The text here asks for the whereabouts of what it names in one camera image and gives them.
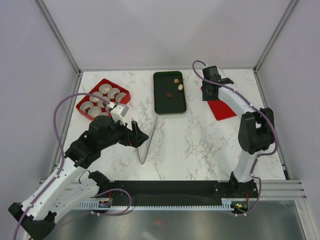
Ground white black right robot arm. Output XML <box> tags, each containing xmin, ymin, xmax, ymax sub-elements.
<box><xmin>202</xmin><ymin>66</ymin><xmax>276</xmax><ymax>198</ymax></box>

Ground aluminium frame rail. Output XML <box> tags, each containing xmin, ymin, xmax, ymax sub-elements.
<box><xmin>260</xmin><ymin>180</ymin><xmax>307</xmax><ymax>201</ymax></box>

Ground red chocolate box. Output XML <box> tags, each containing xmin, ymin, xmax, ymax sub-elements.
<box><xmin>76</xmin><ymin>78</ymin><xmax>131</xmax><ymax>121</ymax></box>

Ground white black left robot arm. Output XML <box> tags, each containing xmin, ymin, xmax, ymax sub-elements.
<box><xmin>8</xmin><ymin>115</ymin><xmax>149</xmax><ymax>240</ymax></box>

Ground dark green tray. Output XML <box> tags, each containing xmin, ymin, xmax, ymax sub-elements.
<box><xmin>153</xmin><ymin>71</ymin><xmax>187</xmax><ymax>115</ymax></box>

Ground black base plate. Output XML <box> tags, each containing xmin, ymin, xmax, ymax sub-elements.
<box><xmin>98</xmin><ymin>180</ymin><xmax>258</xmax><ymax>206</ymax></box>

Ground metal tongs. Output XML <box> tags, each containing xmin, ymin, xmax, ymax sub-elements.
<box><xmin>136</xmin><ymin>116</ymin><xmax>158</xmax><ymax>166</ymax></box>

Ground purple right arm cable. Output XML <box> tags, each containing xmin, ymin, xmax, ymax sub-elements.
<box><xmin>191</xmin><ymin>59</ymin><xmax>278</xmax><ymax>216</ymax></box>

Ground white slotted cable duct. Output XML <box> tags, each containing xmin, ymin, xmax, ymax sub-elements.
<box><xmin>72</xmin><ymin>198</ymin><xmax>253</xmax><ymax>211</ymax></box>

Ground red box lid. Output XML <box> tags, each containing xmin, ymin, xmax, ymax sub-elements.
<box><xmin>201</xmin><ymin>84</ymin><xmax>237</xmax><ymax>121</ymax></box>

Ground white paper cup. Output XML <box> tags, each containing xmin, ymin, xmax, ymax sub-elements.
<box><xmin>79</xmin><ymin>101</ymin><xmax>94</xmax><ymax>113</ymax></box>
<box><xmin>107</xmin><ymin>87</ymin><xmax>121</xmax><ymax>99</ymax></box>
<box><xmin>105</xmin><ymin>105</ymin><xmax>113</xmax><ymax>114</ymax></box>
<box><xmin>98</xmin><ymin>84</ymin><xmax>112</xmax><ymax>95</ymax></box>
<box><xmin>115</xmin><ymin>92</ymin><xmax>127</xmax><ymax>104</ymax></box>
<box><xmin>97</xmin><ymin>96</ymin><xmax>110</xmax><ymax>108</ymax></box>
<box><xmin>89</xmin><ymin>91</ymin><xmax>103</xmax><ymax>103</ymax></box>
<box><xmin>87</xmin><ymin>106</ymin><xmax>102</xmax><ymax>119</ymax></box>

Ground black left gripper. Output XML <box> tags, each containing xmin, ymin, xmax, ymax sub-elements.
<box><xmin>99</xmin><ymin>116</ymin><xmax>149</xmax><ymax>150</ymax></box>

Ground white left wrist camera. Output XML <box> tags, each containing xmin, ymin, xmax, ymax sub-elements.
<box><xmin>108</xmin><ymin>102</ymin><xmax>129</xmax><ymax>126</ymax></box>

